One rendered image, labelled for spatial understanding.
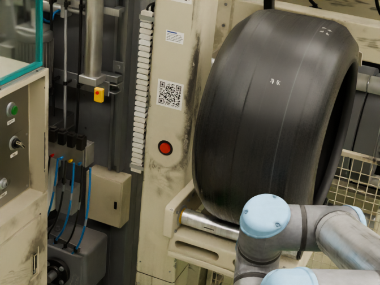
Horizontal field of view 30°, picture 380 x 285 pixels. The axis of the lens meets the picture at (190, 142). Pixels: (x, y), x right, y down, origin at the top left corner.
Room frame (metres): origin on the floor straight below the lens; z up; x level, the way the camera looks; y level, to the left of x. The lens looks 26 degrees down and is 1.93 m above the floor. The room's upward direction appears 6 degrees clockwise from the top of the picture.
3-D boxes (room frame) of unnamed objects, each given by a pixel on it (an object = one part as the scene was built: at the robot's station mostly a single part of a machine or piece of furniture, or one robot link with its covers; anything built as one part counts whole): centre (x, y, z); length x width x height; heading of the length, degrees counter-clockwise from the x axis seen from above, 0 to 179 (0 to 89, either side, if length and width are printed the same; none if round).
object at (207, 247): (1.62, -0.15, 0.83); 0.36 x 0.09 x 0.06; 69
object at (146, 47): (1.82, 0.13, 1.19); 0.05 x 0.04 x 0.48; 159
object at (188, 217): (1.62, -0.16, 0.90); 0.35 x 0.05 x 0.05; 69
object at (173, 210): (1.81, -0.04, 0.90); 0.40 x 0.03 x 0.10; 159
